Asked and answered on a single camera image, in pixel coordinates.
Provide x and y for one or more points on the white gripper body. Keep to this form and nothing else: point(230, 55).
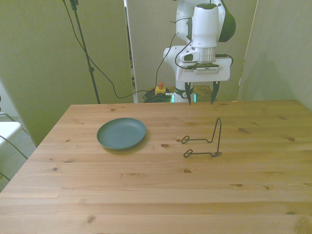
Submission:
point(202, 76)

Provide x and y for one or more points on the teal round plate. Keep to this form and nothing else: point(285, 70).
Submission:
point(120, 134)

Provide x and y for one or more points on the black tripod stand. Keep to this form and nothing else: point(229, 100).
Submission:
point(91, 70)

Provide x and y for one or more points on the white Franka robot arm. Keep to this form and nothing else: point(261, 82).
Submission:
point(204, 26)

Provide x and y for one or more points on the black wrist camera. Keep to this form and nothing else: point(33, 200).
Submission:
point(192, 65)

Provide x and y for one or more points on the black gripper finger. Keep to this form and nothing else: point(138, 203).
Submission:
point(189, 92)
point(215, 91)

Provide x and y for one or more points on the yellow emergency stop box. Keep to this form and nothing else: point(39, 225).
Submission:
point(161, 91)

